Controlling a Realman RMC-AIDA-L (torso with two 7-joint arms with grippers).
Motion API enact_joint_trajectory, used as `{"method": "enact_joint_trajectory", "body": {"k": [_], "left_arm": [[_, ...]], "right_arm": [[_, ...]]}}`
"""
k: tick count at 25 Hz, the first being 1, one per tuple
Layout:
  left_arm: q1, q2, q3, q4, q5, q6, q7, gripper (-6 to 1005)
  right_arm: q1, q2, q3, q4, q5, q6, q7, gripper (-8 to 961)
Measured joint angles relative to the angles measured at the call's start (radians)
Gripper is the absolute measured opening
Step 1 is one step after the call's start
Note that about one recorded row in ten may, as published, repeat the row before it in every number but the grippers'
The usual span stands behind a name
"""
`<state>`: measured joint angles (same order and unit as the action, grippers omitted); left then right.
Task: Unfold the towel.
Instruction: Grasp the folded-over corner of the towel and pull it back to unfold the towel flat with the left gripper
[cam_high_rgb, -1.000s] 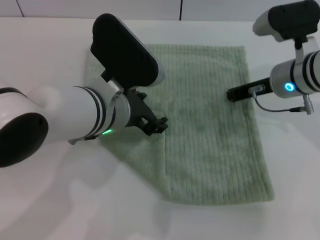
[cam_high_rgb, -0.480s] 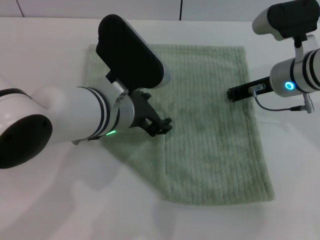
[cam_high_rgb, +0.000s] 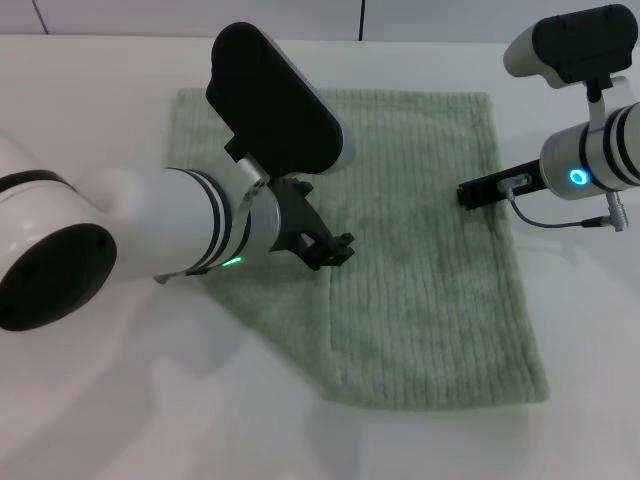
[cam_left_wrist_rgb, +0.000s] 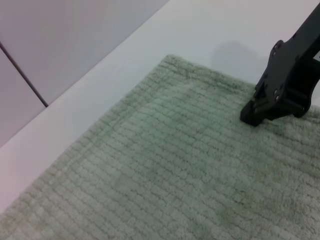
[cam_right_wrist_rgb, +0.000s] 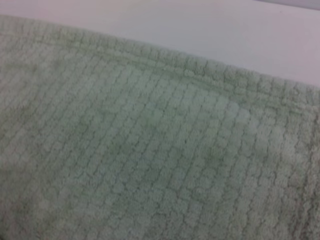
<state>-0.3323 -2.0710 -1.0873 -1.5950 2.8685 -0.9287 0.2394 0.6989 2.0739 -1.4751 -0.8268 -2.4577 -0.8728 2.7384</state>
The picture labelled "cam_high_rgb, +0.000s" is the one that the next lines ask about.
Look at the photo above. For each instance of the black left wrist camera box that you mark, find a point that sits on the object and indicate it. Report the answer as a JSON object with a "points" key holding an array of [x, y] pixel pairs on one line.
{"points": [[275, 100]]}

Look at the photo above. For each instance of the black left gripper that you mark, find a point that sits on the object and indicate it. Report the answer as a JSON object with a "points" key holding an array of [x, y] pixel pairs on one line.
{"points": [[295, 220]]}

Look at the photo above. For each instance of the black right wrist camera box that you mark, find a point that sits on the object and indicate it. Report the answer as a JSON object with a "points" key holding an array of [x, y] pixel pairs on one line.
{"points": [[575, 40]]}

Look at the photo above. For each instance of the light green ribbed towel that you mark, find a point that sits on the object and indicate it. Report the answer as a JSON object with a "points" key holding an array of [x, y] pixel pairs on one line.
{"points": [[425, 300]]}

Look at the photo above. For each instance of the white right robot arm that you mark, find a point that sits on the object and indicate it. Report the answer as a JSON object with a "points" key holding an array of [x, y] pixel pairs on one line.
{"points": [[600, 155]]}

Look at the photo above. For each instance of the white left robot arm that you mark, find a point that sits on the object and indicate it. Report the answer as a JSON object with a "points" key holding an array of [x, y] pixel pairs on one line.
{"points": [[150, 220]]}

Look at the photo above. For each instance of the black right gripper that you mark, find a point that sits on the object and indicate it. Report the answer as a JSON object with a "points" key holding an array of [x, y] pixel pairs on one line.
{"points": [[522, 181]]}

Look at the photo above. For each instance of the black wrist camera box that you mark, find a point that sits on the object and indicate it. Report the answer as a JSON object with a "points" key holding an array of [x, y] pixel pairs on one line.
{"points": [[275, 100], [575, 40]]}

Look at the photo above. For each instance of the black vertical wall strip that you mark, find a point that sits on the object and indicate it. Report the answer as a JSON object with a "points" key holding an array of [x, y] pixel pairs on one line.
{"points": [[361, 20]]}

